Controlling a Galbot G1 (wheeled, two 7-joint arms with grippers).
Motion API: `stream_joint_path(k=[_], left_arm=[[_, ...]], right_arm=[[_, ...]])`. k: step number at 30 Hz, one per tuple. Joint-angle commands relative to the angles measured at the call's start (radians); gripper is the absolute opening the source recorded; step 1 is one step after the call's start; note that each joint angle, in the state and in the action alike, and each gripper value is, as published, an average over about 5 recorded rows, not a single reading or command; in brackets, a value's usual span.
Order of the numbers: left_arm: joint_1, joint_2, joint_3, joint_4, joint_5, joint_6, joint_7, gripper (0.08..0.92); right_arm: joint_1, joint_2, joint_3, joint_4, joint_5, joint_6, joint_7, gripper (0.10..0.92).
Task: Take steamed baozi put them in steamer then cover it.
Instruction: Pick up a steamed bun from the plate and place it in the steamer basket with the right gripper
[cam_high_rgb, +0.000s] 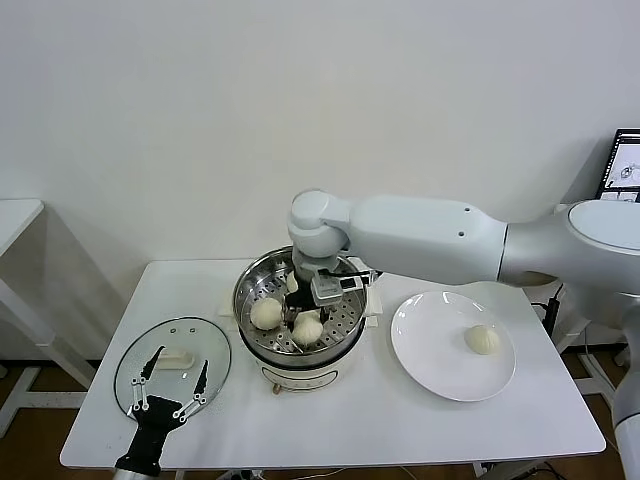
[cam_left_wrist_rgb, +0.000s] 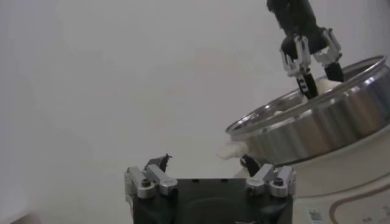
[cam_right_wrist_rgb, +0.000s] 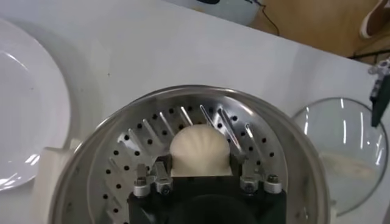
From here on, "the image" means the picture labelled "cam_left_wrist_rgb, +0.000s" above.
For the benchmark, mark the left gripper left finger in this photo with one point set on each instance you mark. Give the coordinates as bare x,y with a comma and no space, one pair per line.
158,179

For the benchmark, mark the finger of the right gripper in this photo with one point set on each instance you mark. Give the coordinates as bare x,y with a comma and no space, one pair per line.
333,71
307,86

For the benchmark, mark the stainless steel inner pot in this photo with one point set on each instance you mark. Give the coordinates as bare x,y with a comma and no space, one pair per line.
320,131

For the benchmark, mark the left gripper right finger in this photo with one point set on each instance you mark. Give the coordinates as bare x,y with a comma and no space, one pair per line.
265,178

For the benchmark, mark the steel steamer pot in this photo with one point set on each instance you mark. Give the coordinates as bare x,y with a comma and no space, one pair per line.
335,182

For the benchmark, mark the white steamed baozi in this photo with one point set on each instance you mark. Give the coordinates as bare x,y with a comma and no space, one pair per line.
324,85

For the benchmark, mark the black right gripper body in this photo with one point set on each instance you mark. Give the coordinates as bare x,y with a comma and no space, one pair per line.
295,18

